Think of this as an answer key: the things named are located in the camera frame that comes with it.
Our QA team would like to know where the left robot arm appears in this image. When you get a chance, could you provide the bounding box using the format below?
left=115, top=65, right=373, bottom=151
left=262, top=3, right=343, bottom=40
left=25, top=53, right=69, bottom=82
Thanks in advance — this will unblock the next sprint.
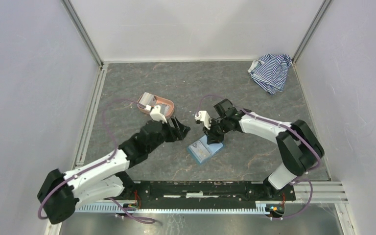
left=37, top=117, right=190, bottom=224

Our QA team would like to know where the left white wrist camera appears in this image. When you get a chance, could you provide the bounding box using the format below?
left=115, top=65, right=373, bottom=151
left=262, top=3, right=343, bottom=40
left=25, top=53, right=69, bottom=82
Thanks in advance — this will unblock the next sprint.
left=144, top=105, right=167, bottom=123

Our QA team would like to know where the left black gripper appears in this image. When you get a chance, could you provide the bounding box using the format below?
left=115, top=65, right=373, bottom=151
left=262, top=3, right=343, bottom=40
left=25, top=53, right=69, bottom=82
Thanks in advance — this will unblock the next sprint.
left=147, top=115, right=190, bottom=153

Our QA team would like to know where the white VIP credit card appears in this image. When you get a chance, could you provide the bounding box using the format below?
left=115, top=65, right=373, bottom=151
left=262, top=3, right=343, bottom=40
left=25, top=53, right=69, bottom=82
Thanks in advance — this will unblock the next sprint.
left=188, top=141, right=211, bottom=164

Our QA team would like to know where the pink oval tray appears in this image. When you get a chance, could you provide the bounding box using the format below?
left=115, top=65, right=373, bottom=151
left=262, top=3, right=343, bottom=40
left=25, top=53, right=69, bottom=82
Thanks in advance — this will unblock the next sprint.
left=138, top=95, right=175, bottom=118

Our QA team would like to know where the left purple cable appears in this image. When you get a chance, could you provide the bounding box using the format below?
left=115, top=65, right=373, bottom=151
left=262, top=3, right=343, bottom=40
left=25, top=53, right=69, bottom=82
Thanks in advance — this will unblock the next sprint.
left=37, top=98, right=148, bottom=220

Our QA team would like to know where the purple cable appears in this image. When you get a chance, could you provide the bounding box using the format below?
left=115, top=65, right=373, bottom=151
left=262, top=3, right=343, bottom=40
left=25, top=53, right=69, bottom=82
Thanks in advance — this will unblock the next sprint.
left=37, top=98, right=148, bottom=220
left=196, top=94, right=322, bottom=220

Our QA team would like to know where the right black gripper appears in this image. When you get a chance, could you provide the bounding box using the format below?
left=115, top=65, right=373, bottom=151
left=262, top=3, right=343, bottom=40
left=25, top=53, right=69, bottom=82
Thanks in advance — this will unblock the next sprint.
left=203, top=117, right=230, bottom=145

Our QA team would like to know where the aluminium frame rail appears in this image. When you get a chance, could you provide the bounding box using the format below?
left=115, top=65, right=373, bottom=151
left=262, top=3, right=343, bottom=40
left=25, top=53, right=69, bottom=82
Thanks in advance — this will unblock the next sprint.
left=75, top=181, right=348, bottom=220

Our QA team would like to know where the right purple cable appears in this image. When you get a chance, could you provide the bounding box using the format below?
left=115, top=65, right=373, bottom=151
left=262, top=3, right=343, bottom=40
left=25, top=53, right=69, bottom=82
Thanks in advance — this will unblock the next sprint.
left=196, top=94, right=322, bottom=220

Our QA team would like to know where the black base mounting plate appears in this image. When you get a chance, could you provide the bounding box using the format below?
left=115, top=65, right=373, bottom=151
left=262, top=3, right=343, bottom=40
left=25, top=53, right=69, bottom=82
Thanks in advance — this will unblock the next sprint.
left=114, top=181, right=296, bottom=210

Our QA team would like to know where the blue striped cloth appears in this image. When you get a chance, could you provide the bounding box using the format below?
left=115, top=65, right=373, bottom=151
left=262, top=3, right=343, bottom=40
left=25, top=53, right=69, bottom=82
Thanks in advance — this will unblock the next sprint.
left=247, top=54, right=292, bottom=95

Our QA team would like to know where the stack of credit cards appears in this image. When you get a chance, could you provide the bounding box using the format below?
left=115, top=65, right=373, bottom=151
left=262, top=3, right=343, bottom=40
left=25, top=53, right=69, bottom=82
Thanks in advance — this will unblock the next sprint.
left=138, top=92, right=156, bottom=109

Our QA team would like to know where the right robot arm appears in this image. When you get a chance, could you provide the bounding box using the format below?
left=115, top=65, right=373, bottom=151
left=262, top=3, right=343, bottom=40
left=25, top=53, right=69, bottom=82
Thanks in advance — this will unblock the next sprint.
left=194, top=99, right=325, bottom=200

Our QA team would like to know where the teal card holder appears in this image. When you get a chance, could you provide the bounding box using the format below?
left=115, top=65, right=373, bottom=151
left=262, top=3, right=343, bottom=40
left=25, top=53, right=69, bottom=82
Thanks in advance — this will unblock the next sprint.
left=187, top=135, right=224, bottom=165

